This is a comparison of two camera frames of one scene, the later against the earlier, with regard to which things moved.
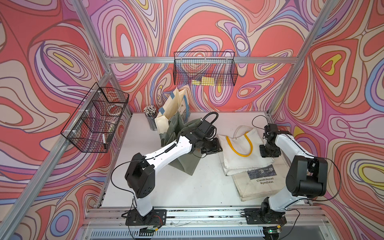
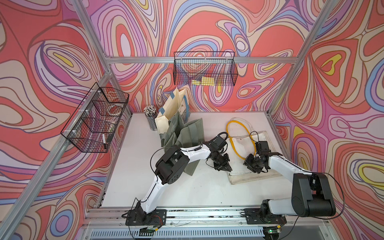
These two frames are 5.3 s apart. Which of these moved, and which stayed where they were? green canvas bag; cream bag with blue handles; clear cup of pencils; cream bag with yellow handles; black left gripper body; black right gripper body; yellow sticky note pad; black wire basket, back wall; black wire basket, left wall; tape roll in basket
Moved: black right gripper body; black left gripper body; cream bag with yellow handles
Stayed: black wire basket, back wall; black wire basket, left wall; clear cup of pencils; yellow sticky note pad; tape roll in basket; cream bag with blue handles; green canvas bag
